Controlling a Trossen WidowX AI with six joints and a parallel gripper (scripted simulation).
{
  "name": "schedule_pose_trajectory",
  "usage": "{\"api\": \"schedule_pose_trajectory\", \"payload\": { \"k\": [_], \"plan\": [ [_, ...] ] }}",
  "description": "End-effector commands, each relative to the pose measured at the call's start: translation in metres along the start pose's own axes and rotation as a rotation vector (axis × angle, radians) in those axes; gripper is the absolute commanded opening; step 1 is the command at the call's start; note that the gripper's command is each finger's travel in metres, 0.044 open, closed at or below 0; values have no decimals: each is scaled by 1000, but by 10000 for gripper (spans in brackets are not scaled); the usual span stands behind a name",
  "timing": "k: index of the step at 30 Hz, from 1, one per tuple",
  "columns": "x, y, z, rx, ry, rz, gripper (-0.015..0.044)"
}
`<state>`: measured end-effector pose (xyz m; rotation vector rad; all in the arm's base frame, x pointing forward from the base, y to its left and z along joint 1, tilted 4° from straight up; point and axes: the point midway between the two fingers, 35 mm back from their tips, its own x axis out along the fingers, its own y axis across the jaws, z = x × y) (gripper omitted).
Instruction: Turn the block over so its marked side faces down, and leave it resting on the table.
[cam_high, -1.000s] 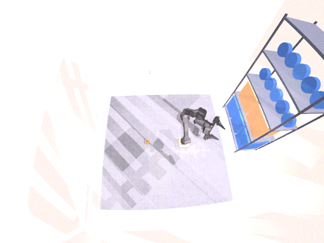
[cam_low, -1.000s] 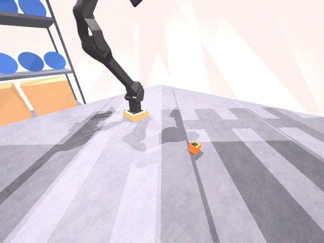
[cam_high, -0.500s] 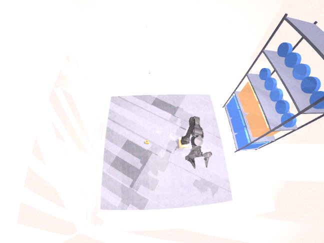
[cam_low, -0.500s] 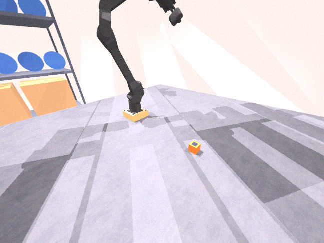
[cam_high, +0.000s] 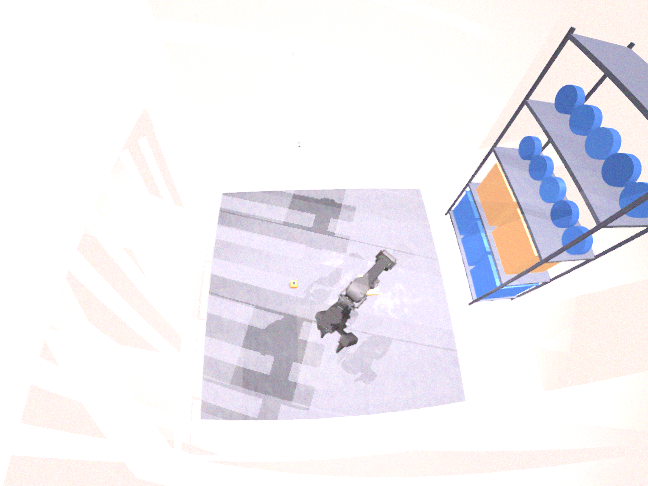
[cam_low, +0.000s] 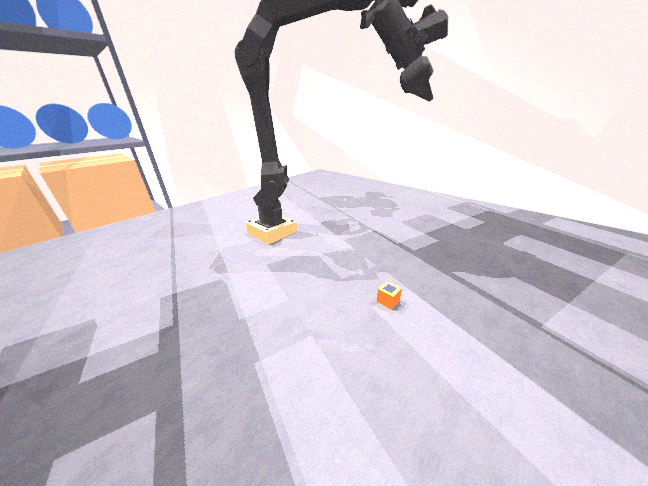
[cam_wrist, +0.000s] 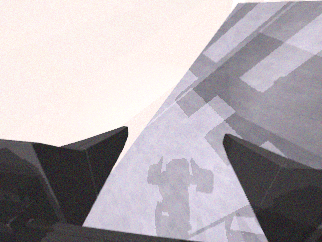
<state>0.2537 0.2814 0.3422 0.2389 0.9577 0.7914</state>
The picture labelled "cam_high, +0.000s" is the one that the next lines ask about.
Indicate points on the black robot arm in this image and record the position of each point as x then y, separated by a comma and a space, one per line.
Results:
355, 291

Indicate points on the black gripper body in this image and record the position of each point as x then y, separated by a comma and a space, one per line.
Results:
347, 338

